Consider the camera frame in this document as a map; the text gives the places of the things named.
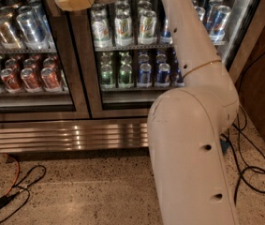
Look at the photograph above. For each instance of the stainless fridge bottom grille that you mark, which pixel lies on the stainless fridge bottom grille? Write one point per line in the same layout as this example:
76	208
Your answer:
72	135

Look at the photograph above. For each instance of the glass fridge door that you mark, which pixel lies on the glass fridge door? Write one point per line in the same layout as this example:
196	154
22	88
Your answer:
126	100
67	104

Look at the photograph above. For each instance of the blue soda can middle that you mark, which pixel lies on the blue soda can middle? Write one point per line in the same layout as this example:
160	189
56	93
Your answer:
162	75

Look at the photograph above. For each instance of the blue silver energy can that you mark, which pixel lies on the blue silver energy can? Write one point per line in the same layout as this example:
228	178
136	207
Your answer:
165	35
201	12
219	22

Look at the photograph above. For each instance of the blue silver energy can middle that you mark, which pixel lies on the blue silver energy can middle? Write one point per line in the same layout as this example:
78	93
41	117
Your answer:
201	12

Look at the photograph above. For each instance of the blue soda can left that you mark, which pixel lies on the blue soda can left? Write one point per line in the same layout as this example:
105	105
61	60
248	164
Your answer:
144	79

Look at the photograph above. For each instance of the blue soda can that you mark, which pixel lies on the blue soda can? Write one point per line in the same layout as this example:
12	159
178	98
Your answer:
178	78
144	79
162	75

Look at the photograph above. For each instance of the white green soda can middle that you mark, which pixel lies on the white green soda can middle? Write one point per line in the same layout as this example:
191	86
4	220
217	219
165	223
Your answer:
123	29

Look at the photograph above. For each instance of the gold silver can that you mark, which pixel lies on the gold silver can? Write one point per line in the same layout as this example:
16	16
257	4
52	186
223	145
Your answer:
11	39

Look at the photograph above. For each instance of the blue silver energy can right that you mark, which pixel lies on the blue silver energy can right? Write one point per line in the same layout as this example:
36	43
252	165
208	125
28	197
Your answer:
219	22

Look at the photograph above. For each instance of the red cola can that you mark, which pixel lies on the red cola can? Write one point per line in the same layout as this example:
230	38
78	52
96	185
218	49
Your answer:
31	82
11	80
50	79

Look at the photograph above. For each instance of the white green soda can right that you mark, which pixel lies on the white green soda can right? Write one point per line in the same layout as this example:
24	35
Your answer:
147	28

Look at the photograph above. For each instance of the blue pad on floor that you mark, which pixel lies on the blue pad on floor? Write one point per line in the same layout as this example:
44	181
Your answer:
225	146

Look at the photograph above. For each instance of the blue silver energy can left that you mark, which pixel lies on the blue silver energy can left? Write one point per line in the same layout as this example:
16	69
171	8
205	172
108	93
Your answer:
165	35

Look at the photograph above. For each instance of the white green soda can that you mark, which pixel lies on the white green soda can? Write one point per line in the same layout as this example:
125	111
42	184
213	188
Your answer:
147	28
101	31
123	29

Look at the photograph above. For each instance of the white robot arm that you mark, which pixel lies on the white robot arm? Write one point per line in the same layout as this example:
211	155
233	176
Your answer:
184	125

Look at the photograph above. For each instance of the red cola can right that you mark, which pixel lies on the red cola can right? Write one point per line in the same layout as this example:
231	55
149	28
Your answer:
50	79

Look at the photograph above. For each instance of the red cola can left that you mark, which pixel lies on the red cola can left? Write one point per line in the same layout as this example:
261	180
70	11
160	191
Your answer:
11	80

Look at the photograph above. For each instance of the white green soda can left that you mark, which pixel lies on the white green soda can left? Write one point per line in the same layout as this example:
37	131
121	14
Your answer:
101	31

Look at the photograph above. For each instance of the blue soda can right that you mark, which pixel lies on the blue soda can right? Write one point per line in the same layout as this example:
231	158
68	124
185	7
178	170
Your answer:
178	78

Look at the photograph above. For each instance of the red cola can middle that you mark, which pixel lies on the red cola can middle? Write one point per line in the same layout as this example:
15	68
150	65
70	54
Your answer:
31	82

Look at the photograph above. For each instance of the silver blue tall can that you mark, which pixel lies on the silver blue tall can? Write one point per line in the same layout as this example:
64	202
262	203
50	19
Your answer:
34	34

